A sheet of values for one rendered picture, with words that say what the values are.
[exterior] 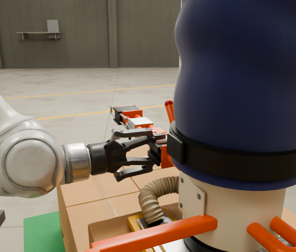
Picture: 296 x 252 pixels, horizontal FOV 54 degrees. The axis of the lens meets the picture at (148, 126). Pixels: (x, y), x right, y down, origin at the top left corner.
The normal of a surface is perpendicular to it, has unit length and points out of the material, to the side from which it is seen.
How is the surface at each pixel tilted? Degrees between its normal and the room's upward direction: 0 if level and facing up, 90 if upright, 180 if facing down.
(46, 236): 0
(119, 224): 0
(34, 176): 67
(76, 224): 0
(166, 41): 90
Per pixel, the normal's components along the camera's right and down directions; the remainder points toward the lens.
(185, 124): -0.88, 0.28
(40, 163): 0.41, -0.05
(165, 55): 0.07, 0.31
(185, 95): -0.91, 0.05
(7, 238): 0.00, -0.95
